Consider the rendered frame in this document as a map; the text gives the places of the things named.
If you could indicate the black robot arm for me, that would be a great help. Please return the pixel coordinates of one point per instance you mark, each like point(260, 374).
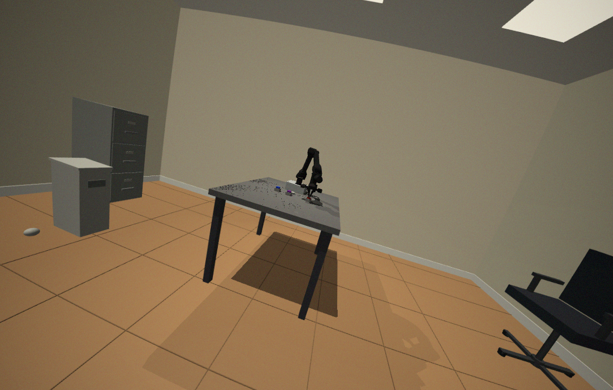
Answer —
point(316, 169)

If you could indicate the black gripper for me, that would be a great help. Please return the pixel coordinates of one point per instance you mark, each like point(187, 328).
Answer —
point(304, 186)

